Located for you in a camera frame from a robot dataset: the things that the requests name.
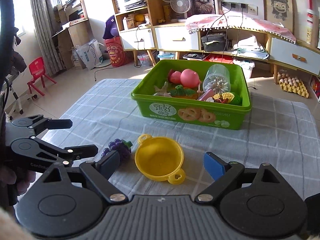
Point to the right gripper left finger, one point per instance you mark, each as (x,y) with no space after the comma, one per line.
(97,174)

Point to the red plastic child chair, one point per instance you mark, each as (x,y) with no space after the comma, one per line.
(38,71)

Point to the beige starfish toy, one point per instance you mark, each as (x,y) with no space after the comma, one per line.
(162,91)

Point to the yellow toy pot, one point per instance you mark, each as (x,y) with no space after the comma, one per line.
(160,159)

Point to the white paper shopping bag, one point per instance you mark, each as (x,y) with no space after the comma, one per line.
(90,54)

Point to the purple toy grapes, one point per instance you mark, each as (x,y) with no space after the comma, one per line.
(122,147)

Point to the pink patterned cover cloth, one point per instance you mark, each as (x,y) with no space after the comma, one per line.
(214,21)

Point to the grey checked tablecloth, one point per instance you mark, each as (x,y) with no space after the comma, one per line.
(279,132)

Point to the clear cotton swab jar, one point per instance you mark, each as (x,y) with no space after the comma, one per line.
(217,79)

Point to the red storage box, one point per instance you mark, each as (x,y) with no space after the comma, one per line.
(217,58)

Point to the framed cat picture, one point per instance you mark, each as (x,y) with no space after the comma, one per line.
(204,7)

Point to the yellow toy corn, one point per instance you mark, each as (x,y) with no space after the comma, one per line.
(227,97)

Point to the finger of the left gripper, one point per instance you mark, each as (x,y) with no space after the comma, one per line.
(36,152)
(36,124)

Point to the wooden shelf cabinet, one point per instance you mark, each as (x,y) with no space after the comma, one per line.
(139,29)

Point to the green plastic storage box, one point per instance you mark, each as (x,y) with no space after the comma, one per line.
(157,98)

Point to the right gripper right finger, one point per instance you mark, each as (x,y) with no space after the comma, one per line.
(226,178)

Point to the white desk fan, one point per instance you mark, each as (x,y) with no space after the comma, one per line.
(180,6)

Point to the framed cartoon girl picture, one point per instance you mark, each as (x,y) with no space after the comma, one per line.
(280,11)

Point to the yellow egg tray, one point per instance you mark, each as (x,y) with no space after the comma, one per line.
(292,84)

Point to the pink toy pig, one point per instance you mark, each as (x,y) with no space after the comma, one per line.
(189,78)

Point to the pink rectangular block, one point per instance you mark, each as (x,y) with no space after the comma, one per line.
(208,94)

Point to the orange toy pumpkin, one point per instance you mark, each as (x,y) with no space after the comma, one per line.
(184,92)

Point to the red printed bucket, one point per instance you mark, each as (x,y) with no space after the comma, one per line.
(117,55)

